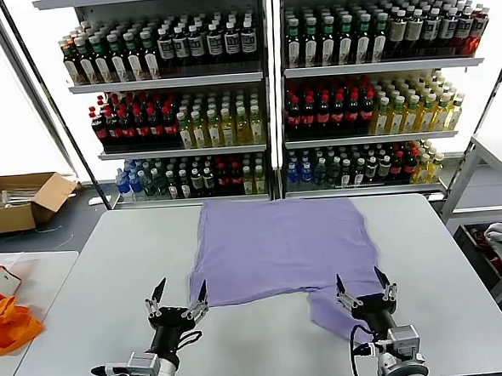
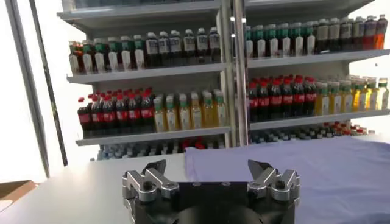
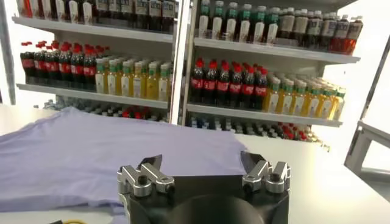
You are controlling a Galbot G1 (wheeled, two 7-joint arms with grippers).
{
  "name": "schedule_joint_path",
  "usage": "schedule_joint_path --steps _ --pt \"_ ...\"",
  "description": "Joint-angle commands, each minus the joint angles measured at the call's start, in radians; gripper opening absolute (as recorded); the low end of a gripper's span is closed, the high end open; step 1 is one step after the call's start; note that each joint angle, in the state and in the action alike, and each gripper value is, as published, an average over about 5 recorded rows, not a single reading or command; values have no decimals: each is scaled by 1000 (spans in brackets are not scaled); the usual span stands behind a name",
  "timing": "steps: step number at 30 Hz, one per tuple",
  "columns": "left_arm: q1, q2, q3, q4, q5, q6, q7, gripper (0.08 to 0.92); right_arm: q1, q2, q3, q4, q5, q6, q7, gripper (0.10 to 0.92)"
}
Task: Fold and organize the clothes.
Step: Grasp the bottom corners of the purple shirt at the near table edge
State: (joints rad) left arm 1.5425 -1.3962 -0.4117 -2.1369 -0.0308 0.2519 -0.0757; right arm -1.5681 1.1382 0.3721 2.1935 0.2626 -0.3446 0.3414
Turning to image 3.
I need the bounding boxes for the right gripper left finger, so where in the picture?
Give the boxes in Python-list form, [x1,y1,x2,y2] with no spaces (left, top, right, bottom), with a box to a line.
[117,154,176,198]

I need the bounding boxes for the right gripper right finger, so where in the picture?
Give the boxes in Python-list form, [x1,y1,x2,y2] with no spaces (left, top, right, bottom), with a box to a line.
[239,150,292,195]

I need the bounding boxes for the purple t-shirt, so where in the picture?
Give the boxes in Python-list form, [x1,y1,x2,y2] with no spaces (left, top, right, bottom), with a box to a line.
[0,106,248,224]

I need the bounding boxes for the yellow juice bottle green label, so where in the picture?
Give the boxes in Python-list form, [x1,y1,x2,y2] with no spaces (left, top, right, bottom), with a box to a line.
[301,82,321,118]
[330,87,347,121]
[95,58,107,94]
[121,60,133,97]
[289,80,308,116]
[146,62,159,100]
[263,77,282,113]
[315,84,335,119]
[275,79,295,115]
[133,61,144,99]
[107,59,119,96]
[158,63,171,102]

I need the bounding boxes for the grey metal shelf unit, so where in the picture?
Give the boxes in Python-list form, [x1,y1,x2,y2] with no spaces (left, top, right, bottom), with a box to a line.
[179,0,361,128]
[12,0,183,125]

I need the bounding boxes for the black slanted pole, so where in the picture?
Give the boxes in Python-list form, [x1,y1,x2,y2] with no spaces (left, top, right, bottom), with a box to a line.
[360,37,390,120]
[0,0,16,106]

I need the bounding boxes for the dark bottle green white label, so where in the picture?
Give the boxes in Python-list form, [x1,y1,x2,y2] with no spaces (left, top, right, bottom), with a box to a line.
[54,0,67,21]
[238,2,252,43]
[81,0,93,26]
[67,0,80,24]
[41,0,54,20]
[197,0,211,39]
[211,0,225,40]
[265,6,280,46]
[224,1,239,42]
[252,4,266,44]
[31,0,42,19]

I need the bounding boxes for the dark bottle tan label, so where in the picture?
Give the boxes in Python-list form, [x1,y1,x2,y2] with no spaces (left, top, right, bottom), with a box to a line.
[292,9,310,48]
[278,8,296,46]

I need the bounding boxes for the red drink bottle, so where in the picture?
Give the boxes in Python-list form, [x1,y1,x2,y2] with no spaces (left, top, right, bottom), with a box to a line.
[344,15,364,55]

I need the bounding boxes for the grey metal frame rack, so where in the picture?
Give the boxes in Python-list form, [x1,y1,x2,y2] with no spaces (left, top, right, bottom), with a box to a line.
[344,120,390,201]

